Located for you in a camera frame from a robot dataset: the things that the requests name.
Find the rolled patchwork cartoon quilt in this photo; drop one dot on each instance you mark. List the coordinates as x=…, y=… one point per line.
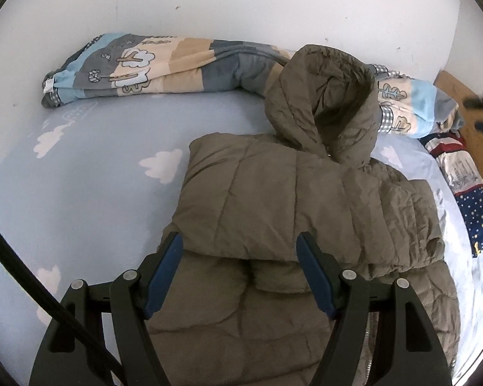
x=165, y=64

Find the light blue cloud bed sheet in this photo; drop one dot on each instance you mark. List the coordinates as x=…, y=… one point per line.
x=84, y=193

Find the star and stripe patterned pillow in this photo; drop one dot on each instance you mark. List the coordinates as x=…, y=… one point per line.
x=471, y=193

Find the olive quilted hooded jacket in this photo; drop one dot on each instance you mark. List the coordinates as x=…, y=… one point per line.
x=265, y=193

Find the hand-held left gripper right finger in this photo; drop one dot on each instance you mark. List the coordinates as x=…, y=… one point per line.
x=316, y=273

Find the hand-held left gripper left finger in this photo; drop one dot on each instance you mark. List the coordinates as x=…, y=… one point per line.
x=165, y=273

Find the wooden headboard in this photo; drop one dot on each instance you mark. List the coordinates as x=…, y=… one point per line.
x=467, y=128

